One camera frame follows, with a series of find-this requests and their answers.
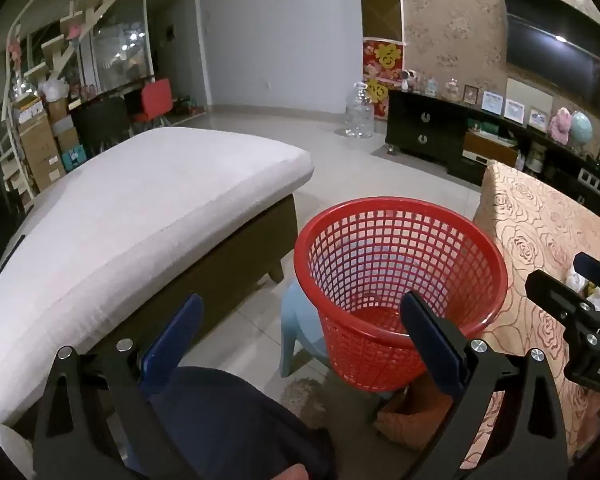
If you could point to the light blue globe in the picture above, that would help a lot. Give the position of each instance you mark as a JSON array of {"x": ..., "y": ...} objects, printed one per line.
[{"x": 581, "y": 127}]

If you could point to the white security camera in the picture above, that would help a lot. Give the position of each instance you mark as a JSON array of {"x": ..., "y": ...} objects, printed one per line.
[{"x": 407, "y": 80}]

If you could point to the light blue plastic stool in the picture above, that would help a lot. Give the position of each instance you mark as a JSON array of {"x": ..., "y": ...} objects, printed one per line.
[{"x": 300, "y": 322}]

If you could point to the red plastic mesh basket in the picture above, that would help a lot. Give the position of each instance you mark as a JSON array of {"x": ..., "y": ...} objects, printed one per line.
[{"x": 350, "y": 355}]

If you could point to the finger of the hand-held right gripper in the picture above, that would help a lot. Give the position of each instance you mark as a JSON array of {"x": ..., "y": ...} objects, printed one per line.
[
  {"x": 597, "y": 271},
  {"x": 555, "y": 294}
]

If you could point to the white power strip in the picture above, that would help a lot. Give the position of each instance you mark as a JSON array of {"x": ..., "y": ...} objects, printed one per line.
[{"x": 592, "y": 181}]

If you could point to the white wall panel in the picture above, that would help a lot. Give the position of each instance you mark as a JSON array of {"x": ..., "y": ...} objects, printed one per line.
[{"x": 527, "y": 90}]

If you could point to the red chair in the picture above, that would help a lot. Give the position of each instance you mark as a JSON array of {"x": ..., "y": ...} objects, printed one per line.
[{"x": 155, "y": 97}]

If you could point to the colourful floor toys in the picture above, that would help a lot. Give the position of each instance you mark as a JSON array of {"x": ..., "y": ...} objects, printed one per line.
[{"x": 185, "y": 106}]

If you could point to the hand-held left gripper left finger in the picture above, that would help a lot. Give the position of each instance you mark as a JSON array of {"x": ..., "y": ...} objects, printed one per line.
[{"x": 172, "y": 341}]

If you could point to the brown cloth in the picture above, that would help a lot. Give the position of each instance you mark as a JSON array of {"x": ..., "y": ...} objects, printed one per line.
[{"x": 415, "y": 410}]

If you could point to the white plastic bag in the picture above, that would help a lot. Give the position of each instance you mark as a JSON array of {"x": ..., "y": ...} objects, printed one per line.
[{"x": 54, "y": 89}]

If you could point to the brown picture frame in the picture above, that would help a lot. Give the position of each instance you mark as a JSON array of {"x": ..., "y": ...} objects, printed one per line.
[{"x": 470, "y": 95}]

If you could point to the person's dark trouser leg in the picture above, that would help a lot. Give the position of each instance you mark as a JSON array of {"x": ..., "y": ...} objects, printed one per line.
[{"x": 230, "y": 420}]

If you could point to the white picture frame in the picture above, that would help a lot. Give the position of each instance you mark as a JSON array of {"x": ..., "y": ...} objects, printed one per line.
[
  {"x": 514, "y": 110},
  {"x": 537, "y": 119},
  {"x": 492, "y": 102}
]

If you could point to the small snow globe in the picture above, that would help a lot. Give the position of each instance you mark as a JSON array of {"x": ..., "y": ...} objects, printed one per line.
[{"x": 431, "y": 86}]

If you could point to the pink plush toy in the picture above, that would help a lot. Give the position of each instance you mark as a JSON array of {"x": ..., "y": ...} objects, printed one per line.
[{"x": 560, "y": 125}]

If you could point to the stack of cardboard boxes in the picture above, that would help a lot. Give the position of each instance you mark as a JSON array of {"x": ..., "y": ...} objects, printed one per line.
[{"x": 40, "y": 145}]

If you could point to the brown fuzzy mat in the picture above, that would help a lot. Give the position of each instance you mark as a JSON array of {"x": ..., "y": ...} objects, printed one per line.
[{"x": 305, "y": 397}]

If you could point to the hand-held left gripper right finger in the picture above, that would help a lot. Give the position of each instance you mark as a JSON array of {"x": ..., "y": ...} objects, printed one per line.
[{"x": 442, "y": 357}]

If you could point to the black wall television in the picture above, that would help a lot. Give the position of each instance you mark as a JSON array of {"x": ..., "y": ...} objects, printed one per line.
[{"x": 555, "y": 45}]

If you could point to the white wooden stair shelf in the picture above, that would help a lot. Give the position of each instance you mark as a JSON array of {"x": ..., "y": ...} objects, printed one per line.
[{"x": 65, "y": 45}]

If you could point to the large snow globe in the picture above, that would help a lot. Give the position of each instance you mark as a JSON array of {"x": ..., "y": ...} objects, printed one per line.
[{"x": 451, "y": 89}]

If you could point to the white cushioned sofa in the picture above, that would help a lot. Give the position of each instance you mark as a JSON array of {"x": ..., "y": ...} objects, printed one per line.
[{"x": 130, "y": 210}]

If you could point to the green box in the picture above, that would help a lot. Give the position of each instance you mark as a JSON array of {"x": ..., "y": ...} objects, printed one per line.
[{"x": 490, "y": 130}]

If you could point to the clear water jug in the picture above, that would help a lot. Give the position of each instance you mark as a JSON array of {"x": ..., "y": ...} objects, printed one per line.
[{"x": 358, "y": 115}]

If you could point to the yellow plastic piece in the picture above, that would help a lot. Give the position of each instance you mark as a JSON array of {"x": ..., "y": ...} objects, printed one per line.
[{"x": 591, "y": 288}]

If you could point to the white canister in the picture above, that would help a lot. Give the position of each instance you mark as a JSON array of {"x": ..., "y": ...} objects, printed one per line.
[{"x": 536, "y": 155}]

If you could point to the red festive wall poster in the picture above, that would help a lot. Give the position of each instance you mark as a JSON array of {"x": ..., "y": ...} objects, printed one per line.
[{"x": 382, "y": 60}]

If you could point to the black chair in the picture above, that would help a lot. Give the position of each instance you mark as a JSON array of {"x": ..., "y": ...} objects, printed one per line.
[{"x": 100, "y": 120}]

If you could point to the black television cabinet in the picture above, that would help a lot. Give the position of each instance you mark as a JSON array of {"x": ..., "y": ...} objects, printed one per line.
[{"x": 410, "y": 125}]

